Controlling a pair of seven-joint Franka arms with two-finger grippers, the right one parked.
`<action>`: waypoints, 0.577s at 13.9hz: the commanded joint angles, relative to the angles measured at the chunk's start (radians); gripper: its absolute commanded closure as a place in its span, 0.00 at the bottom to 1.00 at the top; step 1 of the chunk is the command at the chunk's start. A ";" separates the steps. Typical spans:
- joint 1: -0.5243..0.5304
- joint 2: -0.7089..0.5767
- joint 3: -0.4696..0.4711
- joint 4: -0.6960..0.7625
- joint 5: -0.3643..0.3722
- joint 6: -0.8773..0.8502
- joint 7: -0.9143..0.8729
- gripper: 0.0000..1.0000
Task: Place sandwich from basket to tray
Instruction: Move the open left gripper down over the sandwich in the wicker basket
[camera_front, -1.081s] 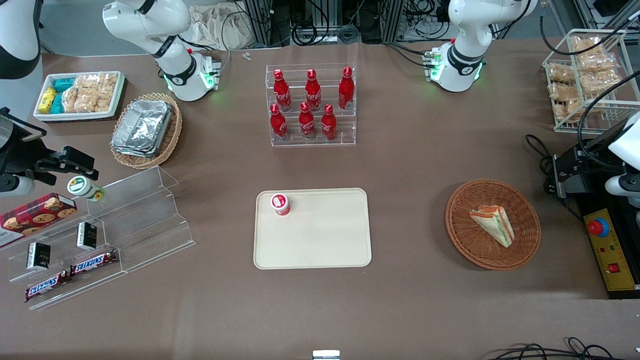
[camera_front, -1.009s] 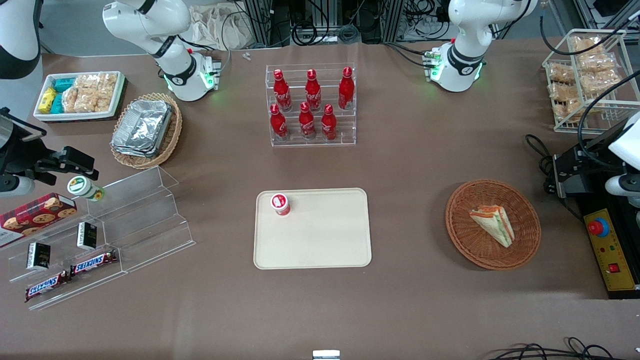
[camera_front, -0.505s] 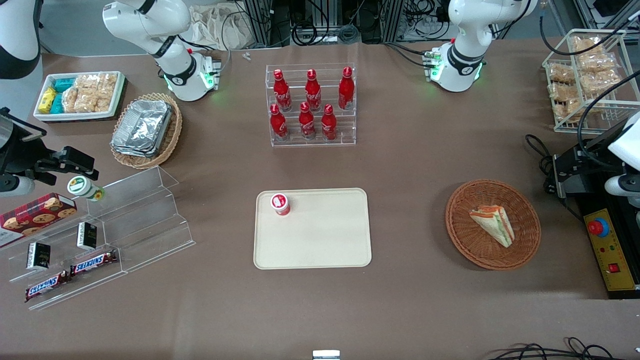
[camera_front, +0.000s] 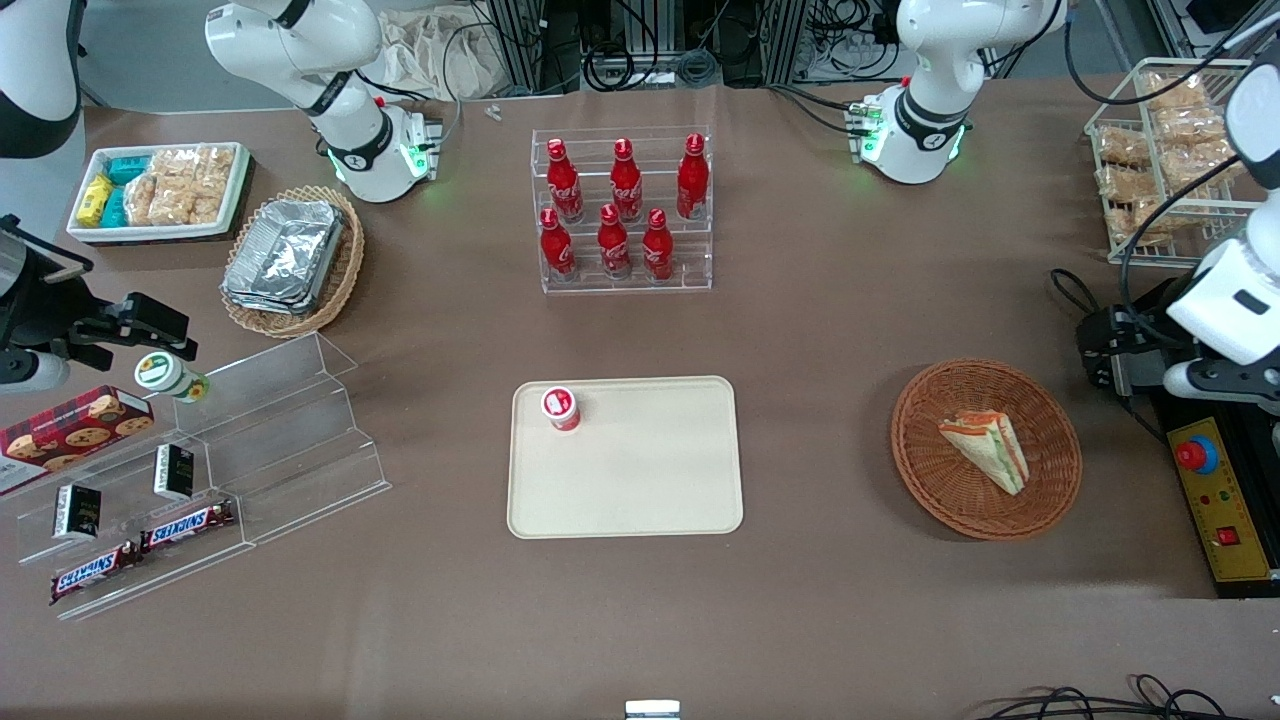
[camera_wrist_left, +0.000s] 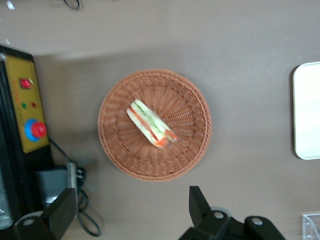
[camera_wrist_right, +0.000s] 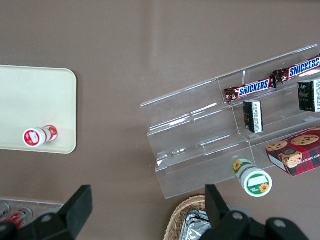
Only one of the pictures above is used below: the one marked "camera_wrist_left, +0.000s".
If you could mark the triangle sandwich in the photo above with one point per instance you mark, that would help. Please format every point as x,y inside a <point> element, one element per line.
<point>145,117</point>

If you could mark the black machine with yellow panel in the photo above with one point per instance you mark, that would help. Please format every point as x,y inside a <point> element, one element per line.
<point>30,75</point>

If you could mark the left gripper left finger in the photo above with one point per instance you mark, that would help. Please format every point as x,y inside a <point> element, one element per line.
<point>60,212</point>

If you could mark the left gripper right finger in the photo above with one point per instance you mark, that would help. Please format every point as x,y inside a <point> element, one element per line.
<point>200,212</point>

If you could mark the round brown wicker basket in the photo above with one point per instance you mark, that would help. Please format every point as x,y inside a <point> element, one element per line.
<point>180,100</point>

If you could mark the grey socket box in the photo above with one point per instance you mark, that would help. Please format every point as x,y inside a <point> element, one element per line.
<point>52,182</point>

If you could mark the clear acrylic bottle rack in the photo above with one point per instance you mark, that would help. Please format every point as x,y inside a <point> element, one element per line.
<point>312,227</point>

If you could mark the beige plastic tray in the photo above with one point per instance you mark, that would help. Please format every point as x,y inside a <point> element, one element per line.
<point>308,112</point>

